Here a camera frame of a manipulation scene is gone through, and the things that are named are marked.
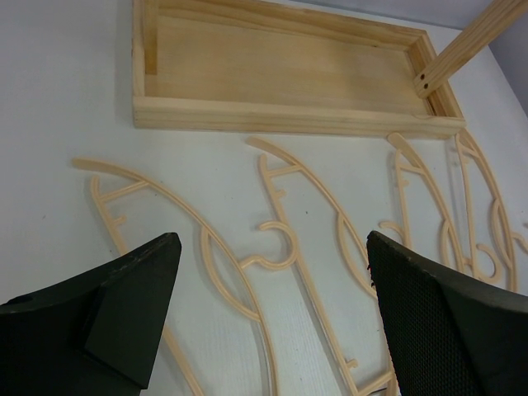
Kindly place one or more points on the beige plastic hanger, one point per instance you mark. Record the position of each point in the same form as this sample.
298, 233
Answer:
408, 165
331, 262
209, 238
502, 254

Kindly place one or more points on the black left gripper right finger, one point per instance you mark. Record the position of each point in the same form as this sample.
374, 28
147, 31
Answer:
447, 333

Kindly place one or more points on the wooden hanger rack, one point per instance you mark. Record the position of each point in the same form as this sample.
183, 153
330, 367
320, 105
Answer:
254, 66

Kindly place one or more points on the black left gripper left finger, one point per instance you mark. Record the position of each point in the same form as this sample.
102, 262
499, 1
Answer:
96, 333

